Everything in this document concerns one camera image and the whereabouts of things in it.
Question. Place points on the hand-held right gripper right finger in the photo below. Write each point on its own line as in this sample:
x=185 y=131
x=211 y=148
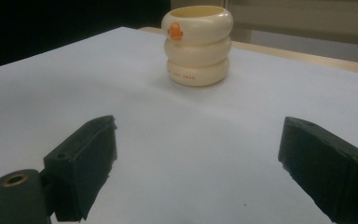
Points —
x=326 y=168

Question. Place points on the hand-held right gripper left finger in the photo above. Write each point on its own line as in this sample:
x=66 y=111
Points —
x=84 y=168

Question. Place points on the cream ringed cup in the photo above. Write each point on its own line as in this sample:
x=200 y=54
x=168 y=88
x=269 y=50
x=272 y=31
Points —
x=197 y=53

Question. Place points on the black curtain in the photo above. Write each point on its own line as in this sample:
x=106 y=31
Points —
x=59 y=28

